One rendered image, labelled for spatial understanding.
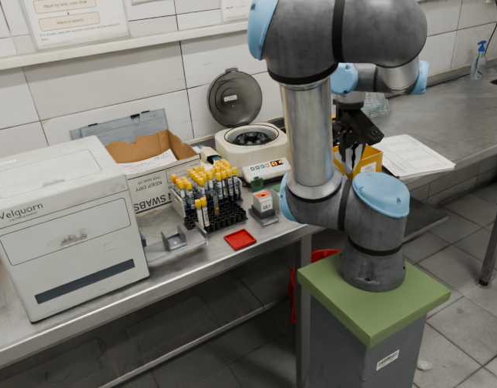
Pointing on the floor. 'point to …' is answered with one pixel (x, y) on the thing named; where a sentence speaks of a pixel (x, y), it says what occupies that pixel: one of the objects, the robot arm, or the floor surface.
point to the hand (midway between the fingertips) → (351, 170)
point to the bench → (236, 261)
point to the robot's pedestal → (360, 354)
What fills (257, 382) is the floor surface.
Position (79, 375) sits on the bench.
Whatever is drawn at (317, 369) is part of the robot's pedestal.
